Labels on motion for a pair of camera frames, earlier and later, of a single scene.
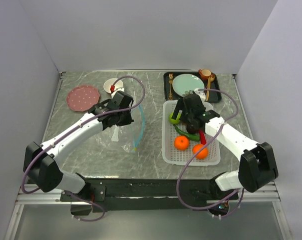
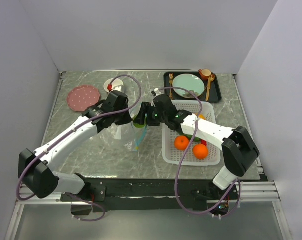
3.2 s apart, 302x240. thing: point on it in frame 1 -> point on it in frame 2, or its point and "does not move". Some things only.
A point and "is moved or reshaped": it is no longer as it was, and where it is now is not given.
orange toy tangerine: (181, 142) does not move
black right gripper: (181, 106) -> (145, 108)
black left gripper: (128, 120) does not move
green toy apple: (174, 121) is moved or reshaped
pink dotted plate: (82, 98) does not move
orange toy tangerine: (202, 154) does not move
